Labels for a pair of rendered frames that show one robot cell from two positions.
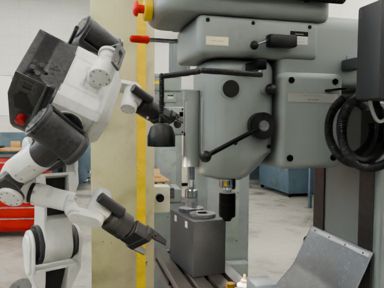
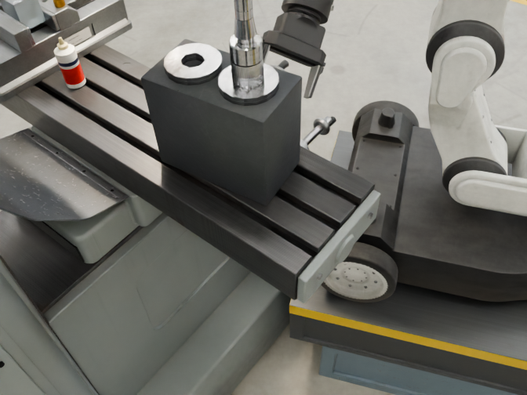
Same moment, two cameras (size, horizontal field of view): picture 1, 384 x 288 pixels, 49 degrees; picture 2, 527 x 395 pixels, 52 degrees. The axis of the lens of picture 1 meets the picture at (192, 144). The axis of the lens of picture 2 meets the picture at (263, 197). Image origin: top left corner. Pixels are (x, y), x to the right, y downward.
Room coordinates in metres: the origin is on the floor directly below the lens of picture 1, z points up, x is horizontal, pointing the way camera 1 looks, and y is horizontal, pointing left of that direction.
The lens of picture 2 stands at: (2.08, -0.35, 1.65)
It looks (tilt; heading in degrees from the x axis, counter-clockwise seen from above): 50 degrees down; 145
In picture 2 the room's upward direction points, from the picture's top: 3 degrees counter-clockwise
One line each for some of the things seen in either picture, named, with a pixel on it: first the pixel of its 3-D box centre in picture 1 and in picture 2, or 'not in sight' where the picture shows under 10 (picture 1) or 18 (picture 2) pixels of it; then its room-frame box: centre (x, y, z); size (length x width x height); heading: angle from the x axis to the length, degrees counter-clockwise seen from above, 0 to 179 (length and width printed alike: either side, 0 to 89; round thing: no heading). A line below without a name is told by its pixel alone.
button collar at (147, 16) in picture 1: (147, 9); not in sight; (1.15, 0.12, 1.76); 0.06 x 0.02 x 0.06; 15
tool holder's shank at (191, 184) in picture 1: (191, 174); (243, 1); (1.54, 0.00, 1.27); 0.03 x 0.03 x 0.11
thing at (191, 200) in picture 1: (191, 199); (246, 62); (1.54, 0.00, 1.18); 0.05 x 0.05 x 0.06
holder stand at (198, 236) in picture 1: (196, 238); (225, 119); (1.50, -0.02, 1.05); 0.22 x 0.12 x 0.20; 23
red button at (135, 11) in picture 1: (138, 8); not in sight; (1.14, 0.14, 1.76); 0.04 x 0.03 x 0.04; 15
